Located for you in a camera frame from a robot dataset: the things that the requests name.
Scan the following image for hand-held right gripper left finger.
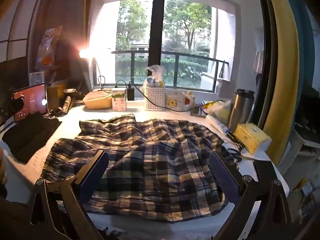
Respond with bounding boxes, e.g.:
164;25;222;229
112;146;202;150
30;150;110;240

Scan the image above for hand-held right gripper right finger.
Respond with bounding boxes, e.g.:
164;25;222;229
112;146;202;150
209;151;292;240

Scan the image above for plaid pants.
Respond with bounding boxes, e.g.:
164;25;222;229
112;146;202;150
41;114;240;224

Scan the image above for person's left hand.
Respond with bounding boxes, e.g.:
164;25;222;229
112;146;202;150
0;147;8;184

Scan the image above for black scissors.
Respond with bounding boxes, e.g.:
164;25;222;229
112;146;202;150
226;147;244;162

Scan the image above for yellow tissue pack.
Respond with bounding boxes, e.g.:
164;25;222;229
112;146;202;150
234;123;272;155

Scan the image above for white textured tablecloth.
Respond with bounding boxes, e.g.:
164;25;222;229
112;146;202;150
0;102;290;240

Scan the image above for steel thermos flask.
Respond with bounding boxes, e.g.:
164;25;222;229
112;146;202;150
228;89;255;133

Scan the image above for yellow plastic bag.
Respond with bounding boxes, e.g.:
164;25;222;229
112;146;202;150
201;99;233;125

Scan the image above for yellow lidded food container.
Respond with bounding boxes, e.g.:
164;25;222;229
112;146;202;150
82;90;113;110

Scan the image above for small spray can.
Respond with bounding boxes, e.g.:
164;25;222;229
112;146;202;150
62;97;73;115

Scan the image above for white green milk carton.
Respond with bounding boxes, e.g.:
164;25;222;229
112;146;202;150
111;87;127;112

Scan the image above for black cloth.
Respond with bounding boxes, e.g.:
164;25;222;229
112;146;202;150
2;112;62;165

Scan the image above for white printed mug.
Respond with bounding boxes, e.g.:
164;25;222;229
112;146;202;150
166;91;195;112

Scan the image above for brown cardboard box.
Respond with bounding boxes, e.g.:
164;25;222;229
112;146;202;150
47;80;68;109

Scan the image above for tablet with red screen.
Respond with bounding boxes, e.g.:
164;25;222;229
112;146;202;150
12;82;49;123

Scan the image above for white perforated basket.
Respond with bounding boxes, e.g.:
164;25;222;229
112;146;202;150
144;84;167;111

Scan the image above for white printed box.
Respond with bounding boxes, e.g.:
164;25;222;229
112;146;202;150
29;71;45;86

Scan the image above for white plastic bag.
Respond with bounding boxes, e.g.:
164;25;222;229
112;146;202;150
145;64;165;88

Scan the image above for white desk lamp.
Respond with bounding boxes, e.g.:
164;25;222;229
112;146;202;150
78;47;113;95

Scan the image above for colourful snack bag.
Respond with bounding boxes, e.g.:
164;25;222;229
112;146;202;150
35;26;63;71

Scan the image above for black balcony railing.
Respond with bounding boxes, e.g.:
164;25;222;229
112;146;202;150
111;50;229;90

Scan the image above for black cable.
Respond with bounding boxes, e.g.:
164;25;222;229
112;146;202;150
129;81;173;110

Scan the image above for yellow door frame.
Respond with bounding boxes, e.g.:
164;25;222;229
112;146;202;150
260;0;300;165

